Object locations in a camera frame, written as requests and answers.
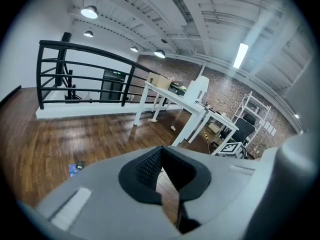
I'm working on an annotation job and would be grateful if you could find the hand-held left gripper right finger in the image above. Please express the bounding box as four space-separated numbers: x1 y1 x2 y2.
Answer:
162 145 263 238

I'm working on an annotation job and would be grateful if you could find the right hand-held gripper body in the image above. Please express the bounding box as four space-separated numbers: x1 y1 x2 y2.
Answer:
216 141 248 160

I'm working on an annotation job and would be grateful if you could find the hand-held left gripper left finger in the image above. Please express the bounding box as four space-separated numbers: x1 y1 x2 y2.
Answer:
37 145 181 240

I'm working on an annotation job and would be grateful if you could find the blue packet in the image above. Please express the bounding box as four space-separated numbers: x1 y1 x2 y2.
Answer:
68 163 79 178

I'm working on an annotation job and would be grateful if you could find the black office chair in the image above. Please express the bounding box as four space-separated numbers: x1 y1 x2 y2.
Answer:
219 113 258 151

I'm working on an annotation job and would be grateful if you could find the small closed cardboard box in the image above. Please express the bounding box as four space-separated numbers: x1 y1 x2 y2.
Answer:
208 122 221 135

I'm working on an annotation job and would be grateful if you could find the white table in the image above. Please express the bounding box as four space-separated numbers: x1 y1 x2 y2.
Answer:
134 80 211 147
187 108 240 156

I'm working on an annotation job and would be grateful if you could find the white shelf rack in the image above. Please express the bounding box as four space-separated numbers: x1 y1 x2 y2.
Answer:
232 90 273 145

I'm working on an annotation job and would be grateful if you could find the white tall appliance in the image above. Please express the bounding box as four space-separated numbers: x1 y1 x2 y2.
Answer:
184 75 210 104

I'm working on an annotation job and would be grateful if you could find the tube ceiling light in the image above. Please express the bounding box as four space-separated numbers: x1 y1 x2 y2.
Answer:
232 42 249 69

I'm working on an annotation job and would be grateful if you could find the open cardboard box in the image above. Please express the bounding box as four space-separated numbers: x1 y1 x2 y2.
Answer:
146 73 172 89

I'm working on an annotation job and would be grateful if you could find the black cabinet green light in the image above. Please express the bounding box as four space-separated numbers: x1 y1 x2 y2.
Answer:
99 68 126 101

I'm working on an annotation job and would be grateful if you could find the black metal railing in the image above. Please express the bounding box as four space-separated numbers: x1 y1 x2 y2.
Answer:
36 40 176 110

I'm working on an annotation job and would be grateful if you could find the black square pillar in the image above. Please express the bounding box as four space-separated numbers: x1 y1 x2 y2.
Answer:
56 32 73 88

